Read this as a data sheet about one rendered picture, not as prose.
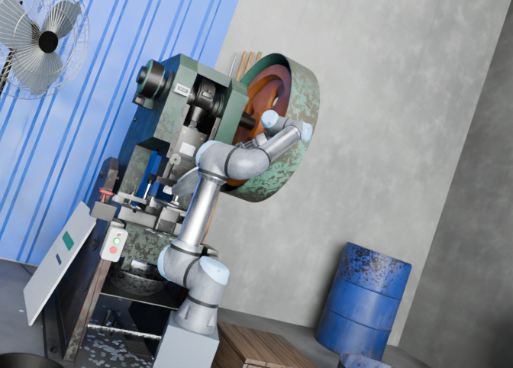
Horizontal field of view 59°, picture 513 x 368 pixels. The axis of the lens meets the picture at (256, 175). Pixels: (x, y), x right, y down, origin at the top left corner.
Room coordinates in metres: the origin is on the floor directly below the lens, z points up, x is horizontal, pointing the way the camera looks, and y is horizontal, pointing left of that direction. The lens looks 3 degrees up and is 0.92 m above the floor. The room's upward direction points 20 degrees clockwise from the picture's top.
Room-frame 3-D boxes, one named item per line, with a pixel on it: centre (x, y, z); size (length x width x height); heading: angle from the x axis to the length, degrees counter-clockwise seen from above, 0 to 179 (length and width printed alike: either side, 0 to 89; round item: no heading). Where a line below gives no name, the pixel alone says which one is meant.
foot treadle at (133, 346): (2.25, 0.35, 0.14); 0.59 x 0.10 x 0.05; 27
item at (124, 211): (2.37, 0.41, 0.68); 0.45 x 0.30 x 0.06; 117
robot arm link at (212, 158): (1.69, 0.15, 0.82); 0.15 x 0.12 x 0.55; 64
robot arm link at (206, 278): (1.64, 0.04, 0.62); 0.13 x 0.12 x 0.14; 64
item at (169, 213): (2.21, 0.33, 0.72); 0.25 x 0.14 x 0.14; 27
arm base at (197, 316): (1.63, 0.03, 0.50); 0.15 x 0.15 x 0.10
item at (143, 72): (2.37, 0.41, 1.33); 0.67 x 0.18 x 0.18; 117
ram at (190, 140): (2.33, 0.39, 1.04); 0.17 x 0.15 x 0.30; 27
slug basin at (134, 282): (2.37, 0.41, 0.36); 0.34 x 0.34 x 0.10
